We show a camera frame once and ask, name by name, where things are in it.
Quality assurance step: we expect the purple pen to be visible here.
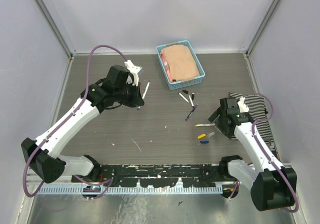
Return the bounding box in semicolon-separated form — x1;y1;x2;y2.
185;104;198;121

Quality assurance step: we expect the peach folded towel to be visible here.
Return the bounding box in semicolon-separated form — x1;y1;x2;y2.
160;44;200;82

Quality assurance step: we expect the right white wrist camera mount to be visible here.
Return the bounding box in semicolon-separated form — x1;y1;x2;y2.
237;96;249;113

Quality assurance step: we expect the blue pen cap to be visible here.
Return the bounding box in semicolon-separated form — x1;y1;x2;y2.
200;140;209;144

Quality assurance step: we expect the short white pen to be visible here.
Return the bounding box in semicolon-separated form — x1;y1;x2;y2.
178;92;189;103

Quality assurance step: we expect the light blue slotted cable duct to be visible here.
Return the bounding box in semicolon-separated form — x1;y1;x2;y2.
38;184;223;195

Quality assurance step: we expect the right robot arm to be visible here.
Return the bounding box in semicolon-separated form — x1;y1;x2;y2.
208;97;300;212

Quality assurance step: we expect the white pen with black end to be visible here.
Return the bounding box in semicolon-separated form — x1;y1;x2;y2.
188;95;195;107

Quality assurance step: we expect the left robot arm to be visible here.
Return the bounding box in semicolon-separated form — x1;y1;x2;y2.
21;61;144;183

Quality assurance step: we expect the light blue perforated basket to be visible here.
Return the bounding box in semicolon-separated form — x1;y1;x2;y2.
156;40;206;90

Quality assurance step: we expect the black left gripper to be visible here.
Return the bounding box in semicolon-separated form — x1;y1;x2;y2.
115;80;144;108

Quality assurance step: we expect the yellow pen cap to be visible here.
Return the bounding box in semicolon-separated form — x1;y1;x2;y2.
198;134;206;139

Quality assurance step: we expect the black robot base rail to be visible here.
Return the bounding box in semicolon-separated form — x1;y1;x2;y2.
71;163;241;187

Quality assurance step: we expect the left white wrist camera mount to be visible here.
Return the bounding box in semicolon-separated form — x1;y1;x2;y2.
124;60;142;86

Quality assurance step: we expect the white marker with blue end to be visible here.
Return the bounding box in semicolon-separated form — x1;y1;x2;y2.
142;81;150;99

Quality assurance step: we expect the black white striped cloth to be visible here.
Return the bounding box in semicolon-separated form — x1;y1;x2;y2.
245;95;275;147

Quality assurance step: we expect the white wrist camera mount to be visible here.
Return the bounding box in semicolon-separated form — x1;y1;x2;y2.
124;60;142;86
237;96;249;113

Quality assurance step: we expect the white marker with yellow end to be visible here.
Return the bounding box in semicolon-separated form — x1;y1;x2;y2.
195;123;215;127

